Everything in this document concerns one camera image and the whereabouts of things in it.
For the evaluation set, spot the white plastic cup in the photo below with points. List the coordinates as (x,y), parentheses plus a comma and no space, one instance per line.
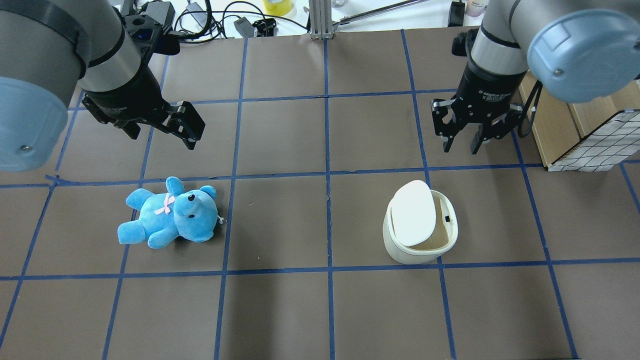
(475,8)

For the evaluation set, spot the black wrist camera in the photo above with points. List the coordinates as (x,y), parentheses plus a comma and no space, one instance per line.
(150,26)

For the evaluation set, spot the long metal rod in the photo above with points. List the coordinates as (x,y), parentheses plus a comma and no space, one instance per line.
(374,12)

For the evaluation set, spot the black power brick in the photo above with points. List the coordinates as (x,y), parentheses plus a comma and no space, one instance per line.
(245,28)

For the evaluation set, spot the black power adapter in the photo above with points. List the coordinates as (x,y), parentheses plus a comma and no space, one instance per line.
(456,14)

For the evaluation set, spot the grid-cloth covered wooden box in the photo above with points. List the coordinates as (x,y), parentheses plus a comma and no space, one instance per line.
(588,137)

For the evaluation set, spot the blue teddy bear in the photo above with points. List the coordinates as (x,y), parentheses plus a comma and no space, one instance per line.
(177,213)

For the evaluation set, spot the cream trash can with lid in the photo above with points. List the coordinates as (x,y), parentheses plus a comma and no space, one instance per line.
(419,225)

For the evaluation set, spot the yellow tape roll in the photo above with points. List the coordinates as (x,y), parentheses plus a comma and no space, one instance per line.
(278,7)

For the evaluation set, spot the aluminium frame post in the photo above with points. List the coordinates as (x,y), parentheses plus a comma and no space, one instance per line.
(320,17)

